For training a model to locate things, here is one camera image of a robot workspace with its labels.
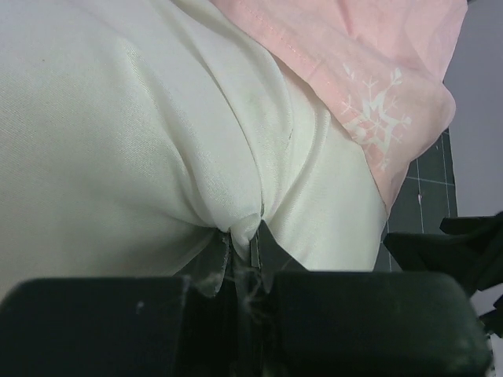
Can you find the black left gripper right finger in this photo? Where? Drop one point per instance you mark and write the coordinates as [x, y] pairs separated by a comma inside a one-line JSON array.
[[358, 324]]

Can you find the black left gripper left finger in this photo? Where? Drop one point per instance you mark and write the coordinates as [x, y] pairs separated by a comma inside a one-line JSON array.
[[179, 325]]

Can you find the white pillow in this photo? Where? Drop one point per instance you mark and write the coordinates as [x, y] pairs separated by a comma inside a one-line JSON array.
[[132, 130]]

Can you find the pink purple printed pillowcase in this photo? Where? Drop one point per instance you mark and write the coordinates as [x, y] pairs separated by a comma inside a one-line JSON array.
[[378, 66]]

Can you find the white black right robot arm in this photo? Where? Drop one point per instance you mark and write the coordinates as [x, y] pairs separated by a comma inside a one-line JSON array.
[[466, 256]]

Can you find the black gridded work mat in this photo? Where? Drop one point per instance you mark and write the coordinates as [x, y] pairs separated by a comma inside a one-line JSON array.
[[428, 193]]

